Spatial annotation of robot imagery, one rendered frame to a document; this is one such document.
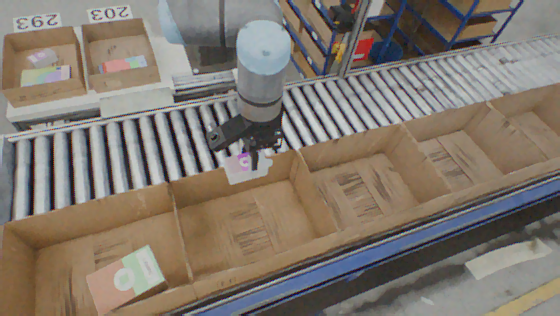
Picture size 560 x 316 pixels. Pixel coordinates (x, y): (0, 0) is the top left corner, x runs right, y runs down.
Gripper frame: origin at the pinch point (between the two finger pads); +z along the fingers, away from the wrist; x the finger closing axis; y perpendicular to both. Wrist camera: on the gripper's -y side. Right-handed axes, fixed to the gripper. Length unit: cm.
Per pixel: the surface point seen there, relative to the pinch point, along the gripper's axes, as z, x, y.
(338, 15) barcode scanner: 7, 68, 65
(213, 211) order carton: 26.5, 3.3, -9.0
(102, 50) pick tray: 39, 111, -35
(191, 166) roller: 40, 32, -11
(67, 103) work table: 40, 79, -52
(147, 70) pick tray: 32, 82, -17
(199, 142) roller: 40, 43, -5
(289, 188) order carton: 26.5, 3.5, 17.4
